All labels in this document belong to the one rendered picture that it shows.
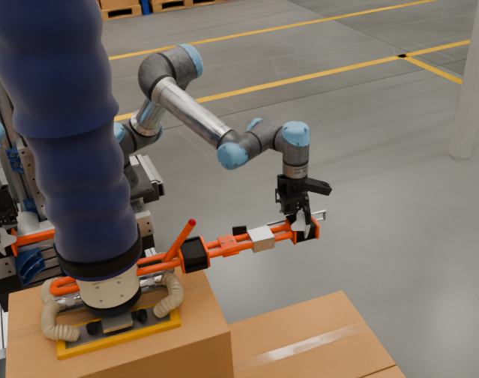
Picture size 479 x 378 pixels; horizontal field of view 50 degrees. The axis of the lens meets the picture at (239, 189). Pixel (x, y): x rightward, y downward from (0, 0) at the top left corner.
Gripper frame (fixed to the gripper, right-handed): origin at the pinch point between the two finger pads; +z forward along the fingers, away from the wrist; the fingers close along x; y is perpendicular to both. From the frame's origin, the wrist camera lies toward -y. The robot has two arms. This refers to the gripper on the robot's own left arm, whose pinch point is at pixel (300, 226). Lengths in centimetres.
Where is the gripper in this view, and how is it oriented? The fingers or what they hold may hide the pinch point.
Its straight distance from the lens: 162.0
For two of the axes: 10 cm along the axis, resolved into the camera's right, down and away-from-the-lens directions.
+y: -9.5, 2.1, -2.3
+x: 3.1, 5.1, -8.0
